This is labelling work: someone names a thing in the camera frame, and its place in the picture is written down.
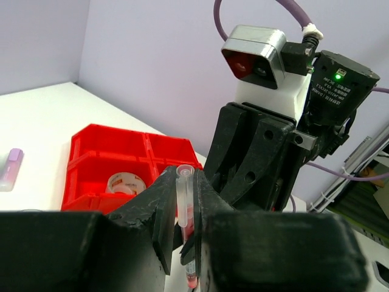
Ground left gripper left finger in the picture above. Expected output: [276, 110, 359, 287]
[106, 167, 176, 291]

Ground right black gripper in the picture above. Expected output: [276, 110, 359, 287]
[204, 102, 306, 211]

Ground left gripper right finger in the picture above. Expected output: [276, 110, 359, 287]
[194, 170, 243, 291]

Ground clear pen cap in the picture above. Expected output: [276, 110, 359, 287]
[176, 164, 195, 228]

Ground red pen refill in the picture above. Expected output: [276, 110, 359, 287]
[181, 202, 200, 290]

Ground large clear tape roll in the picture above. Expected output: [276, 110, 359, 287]
[106, 172, 146, 195]

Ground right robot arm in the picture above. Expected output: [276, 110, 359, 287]
[204, 50, 379, 211]

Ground red plastic bin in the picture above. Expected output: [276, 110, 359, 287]
[61, 124, 202, 214]

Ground pink eraser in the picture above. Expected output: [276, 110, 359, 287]
[1, 148, 24, 192]

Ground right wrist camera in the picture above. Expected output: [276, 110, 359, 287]
[221, 25, 314, 122]

